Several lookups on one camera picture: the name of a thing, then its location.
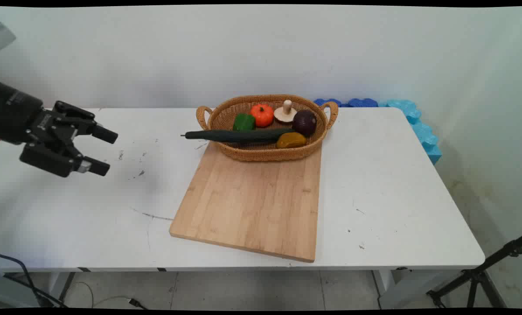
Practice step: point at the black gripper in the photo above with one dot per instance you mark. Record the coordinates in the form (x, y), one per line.
(18, 113)

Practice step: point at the long dark green cucumber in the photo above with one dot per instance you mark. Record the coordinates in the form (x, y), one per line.
(239, 135)

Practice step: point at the white table leg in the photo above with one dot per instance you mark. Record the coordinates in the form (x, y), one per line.
(60, 286)
(385, 286)

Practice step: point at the green bell pepper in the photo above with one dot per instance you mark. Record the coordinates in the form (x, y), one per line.
(243, 122)

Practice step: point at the wooden cutting board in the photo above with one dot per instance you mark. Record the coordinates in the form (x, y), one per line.
(252, 201)

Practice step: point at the orange toy pumpkin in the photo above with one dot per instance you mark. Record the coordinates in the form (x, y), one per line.
(262, 115)

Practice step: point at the beige toy mushroom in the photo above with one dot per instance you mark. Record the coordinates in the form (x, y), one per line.
(285, 113)

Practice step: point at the yellow-brown potato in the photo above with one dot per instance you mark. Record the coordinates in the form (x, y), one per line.
(291, 140)

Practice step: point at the dark purple onion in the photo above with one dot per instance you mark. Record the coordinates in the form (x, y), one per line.
(304, 123)

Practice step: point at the dark blue foam piece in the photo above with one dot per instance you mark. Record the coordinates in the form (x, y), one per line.
(328, 102)
(362, 103)

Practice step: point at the light blue foam block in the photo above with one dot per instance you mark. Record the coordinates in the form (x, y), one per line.
(422, 131)

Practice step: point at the black tripod stand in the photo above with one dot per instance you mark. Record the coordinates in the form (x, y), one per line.
(479, 275)

